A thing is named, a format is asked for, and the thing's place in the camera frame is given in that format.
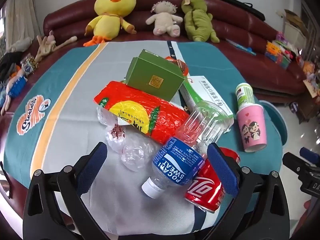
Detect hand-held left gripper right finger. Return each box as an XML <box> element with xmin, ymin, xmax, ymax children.
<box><xmin>200</xmin><ymin>142</ymin><xmax>290</xmax><ymax>240</ymax></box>

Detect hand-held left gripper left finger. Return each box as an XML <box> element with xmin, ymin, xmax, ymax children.
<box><xmin>23</xmin><ymin>142</ymin><xmax>113</xmax><ymax>240</ymax></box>

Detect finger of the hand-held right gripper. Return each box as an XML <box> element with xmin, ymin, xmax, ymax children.
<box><xmin>282</xmin><ymin>152</ymin><xmax>310</xmax><ymax>178</ymax></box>
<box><xmin>300</xmin><ymin>147</ymin><xmax>320</xmax><ymax>167</ymax></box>

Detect red soda can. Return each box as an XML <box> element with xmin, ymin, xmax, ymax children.
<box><xmin>184</xmin><ymin>147</ymin><xmax>240</xmax><ymax>213</ymax></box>

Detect clear plastic bag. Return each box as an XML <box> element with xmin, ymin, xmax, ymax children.
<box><xmin>96</xmin><ymin>105</ymin><xmax>163</xmax><ymax>172</ymax></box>

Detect teal trash bin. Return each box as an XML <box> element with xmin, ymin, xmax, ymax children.
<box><xmin>259</xmin><ymin>101</ymin><xmax>288</xmax><ymax>145</ymax></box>

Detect blue label plastic bottle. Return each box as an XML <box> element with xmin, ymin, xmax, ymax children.
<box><xmin>142</xmin><ymin>100</ymin><xmax>234</xmax><ymax>199</ymax></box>

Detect red snack bag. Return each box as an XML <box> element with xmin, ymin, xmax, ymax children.
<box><xmin>94</xmin><ymin>81</ymin><xmax>190</xmax><ymax>145</ymax></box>

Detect orange foil wrapper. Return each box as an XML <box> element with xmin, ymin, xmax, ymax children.
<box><xmin>164</xmin><ymin>56</ymin><xmax>189</xmax><ymax>77</ymax></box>

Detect pink paper cup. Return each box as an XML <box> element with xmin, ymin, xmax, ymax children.
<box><xmin>236</xmin><ymin>104</ymin><xmax>267</xmax><ymax>153</ymax></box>

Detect wooden side table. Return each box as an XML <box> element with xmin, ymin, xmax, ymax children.
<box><xmin>297</xmin><ymin>80</ymin><xmax>320</xmax><ymax>123</ymax></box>

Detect green white small bottle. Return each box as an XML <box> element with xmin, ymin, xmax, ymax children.
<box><xmin>235</xmin><ymin>83</ymin><xmax>256</xmax><ymax>110</ymax></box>

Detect white green medicine box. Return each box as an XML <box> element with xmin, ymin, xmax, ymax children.
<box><xmin>180</xmin><ymin>75</ymin><xmax>234</xmax><ymax>124</ymax></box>

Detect blue cloth doll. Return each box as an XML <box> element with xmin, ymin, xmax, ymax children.
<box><xmin>0</xmin><ymin>75</ymin><xmax>28</xmax><ymax>115</ymax></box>

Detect colourful toy blocks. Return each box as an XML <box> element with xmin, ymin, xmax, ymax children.
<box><xmin>265</xmin><ymin>40</ymin><xmax>292</xmax><ymax>69</ymax></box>

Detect green cardboard box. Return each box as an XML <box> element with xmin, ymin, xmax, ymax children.
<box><xmin>124</xmin><ymin>49</ymin><xmax>185</xmax><ymax>102</ymax></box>

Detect gold blue packet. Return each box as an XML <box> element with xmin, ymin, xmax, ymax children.
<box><xmin>20</xmin><ymin>55</ymin><xmax>39</xmax><ymax>77</ymax></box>

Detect blue book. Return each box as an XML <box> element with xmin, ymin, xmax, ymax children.
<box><xmin>225</xmin><ymin>39</ymin><xmax>257</xmax><ymax>56</ymax></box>

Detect beige long-limbed plush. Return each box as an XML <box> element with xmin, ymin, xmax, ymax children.
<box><xmin>35</xmin><ymin>31</ymin><xmax>78</xmax><ymax>63</ymax></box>

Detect red leather sofa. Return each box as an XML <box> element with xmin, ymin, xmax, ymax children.
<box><xmin>0</xmin><ymin>0</ymin><xmax>310</xmax><ymax>205</ymax></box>

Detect grey plush toy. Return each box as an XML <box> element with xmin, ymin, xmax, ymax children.
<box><xmin>5</xmin><ymin>37</ymin><xmax>33</xmax><ymax>53</ymax></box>

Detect yellow duck plush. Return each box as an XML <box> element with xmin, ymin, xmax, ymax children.
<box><xmin>83</xmin><ymin>0</ymin><xmax>137</xmax><ymax>47</ymax></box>

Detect green plush toy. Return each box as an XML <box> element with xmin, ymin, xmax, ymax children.
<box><xmin>181</xmin><ymin>0</ymin><xmax>220</xmax><ymax>43</ymax></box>

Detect beige lamb plush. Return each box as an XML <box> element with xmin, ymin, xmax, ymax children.
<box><xmin>145</xmin><ymin>1</ymin><xmax>183</xmax><ymax>37</ymax></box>

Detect white curtain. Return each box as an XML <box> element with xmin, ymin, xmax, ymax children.
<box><xmin>5</xmin><ymin>0</ymin><xmax>38</xmax><ymax>43</ymax></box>

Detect black bag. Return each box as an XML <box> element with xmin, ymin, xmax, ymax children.
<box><xmin>214</xmin><ymin>0</ymin><xmax>265</xmax><ymax>22</ymax></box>

